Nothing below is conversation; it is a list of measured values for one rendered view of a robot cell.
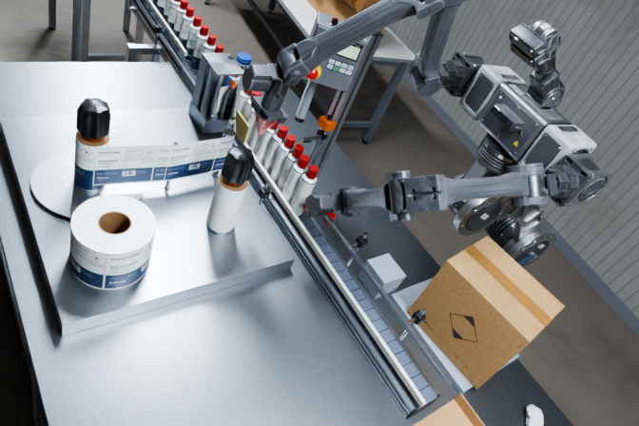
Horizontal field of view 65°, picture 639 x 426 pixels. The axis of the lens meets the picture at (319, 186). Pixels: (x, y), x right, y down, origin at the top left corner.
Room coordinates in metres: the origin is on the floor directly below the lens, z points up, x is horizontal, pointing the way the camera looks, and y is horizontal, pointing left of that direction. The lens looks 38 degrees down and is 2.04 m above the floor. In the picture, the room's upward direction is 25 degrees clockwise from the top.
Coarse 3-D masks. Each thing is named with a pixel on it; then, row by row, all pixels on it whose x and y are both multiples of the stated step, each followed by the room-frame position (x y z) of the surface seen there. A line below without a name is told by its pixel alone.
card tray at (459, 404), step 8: (456, 400) 0.89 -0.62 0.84; (464, 400) 0.88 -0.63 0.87; (440, 408) 0.85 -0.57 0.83; (448, 408) 0.86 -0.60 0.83; (456, 408) 0.87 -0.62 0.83; (464, 408) 0.87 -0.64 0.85; (472, 408) 0.87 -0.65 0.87; (432, 416) 0.81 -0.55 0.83; (440, 416) 0.82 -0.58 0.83; (448, 416) 0.83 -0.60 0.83; (456, 416) 0.85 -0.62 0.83; (464, 416) 0.86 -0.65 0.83; (472, 416) 0.85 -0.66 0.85; (416, 424) 0.77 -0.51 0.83; (424, 424) 0.78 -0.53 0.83; (432, 424) 0.79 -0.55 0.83; (440, 424) 0.80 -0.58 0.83; (448, 424) 0.81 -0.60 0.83; (456, 424) 0.82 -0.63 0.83; (464, 424) 0.83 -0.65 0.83; (472, 424) 0.84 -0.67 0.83; (480, 424) 0.84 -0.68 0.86
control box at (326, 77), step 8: (320, 16) 1.48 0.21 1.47; (328, 16) 1.51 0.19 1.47; (320, 24) 1.43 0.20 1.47; (328, 24) 1.45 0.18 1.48; (312, 32) 1.46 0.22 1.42; (320, 32) 1.43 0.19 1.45; (336, 56) 1.44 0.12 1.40; (360, 56) 1.46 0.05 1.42; (320, 64) 1.43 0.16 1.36; (352, 64) 1.46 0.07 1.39; (320, 72) 1.44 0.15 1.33; (328, 72) 1.44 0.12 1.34; (336, 72) 1.45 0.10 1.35; (312, 80) 1.43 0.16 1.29; (320, 80) 1.44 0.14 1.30; (328, 80) 1.44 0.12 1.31; (336, 80) 1.45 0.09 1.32; (344, 80) 1.46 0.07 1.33; (336, 88) 1.46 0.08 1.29; (344, 88) 1.46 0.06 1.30
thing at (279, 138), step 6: (282, 126) 1.44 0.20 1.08; (282, 132) 1.42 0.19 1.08; (276, 138) 1.41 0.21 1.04; (282, 138) 1.42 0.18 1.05; (270, 144) 1.42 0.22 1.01; (276, 144) 1.41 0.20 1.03; (270, 150) 1.41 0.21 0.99; (276, 150) 1.41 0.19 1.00; (270, 156) 1.41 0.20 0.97; (276, 156) 1.41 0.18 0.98; (264, 162) 1.42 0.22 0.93; (270, 162) 1.41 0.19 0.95; (264, 168) 1.41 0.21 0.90; (270, 168) 1.41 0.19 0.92
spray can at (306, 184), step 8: (312, 168) 1.29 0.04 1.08; (304, 176) 1.28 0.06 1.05; (312, 176) 1.28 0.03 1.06; (304, 184) 1.27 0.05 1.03; (312, 184) 1.28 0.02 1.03; (296, 192) 1.28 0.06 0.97; (304, 192) 1.27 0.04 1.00; (296, 200) 1.27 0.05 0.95; (304, 200) 1.27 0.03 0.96; (296, 208) 1.27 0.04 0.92
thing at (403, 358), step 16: (240, 144) 1.51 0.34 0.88; (304, 224) 1.25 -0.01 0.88; (304, 240) 1.19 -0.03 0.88; (320, 240) 1.22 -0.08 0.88; (336, 256) 1.18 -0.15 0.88; (336, 288) 1.05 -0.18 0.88; (352, 288) 1.08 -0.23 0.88; (368, 304) 1.05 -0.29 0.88; (368, 336) 0.94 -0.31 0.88; (384, 336) 0.96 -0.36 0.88; (400, 352) 0.93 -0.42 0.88; (416, 368) 0.90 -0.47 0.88; (400, 384) 0.84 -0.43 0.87; (416, 384) 0.85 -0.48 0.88
